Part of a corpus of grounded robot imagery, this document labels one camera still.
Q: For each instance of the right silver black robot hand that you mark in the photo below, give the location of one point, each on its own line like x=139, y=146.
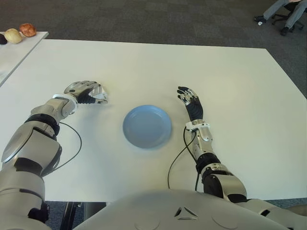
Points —
x=195, y=109

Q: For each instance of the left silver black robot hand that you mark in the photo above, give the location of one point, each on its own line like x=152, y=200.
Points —
x=78, y=87

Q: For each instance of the white charger block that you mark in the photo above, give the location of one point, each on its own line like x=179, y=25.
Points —
x=100, y=92

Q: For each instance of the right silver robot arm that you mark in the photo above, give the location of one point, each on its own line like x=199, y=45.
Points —
x=206, y=141

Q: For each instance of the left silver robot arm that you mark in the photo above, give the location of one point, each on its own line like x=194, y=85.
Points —
x=31, y=148

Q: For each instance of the blue round plate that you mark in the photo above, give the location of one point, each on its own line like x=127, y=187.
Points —
x=146, y=127

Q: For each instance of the white side table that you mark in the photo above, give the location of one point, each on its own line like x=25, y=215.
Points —
x=19, y=52

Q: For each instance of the reddish brown bread roll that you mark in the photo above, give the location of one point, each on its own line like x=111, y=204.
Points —
x=27, y=30

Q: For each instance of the dark purple fruit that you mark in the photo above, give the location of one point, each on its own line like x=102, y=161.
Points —
x=3, y=39

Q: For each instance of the grey robot torso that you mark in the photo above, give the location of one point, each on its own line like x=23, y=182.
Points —
x=168, y=210

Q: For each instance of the seated person grey trousers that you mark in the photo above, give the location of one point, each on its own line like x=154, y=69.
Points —
x=272, y=10

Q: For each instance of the black office chair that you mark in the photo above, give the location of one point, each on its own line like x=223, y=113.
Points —
x=279, y=16

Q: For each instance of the black table leg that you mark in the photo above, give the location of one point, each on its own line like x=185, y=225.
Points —
x=69, y=215

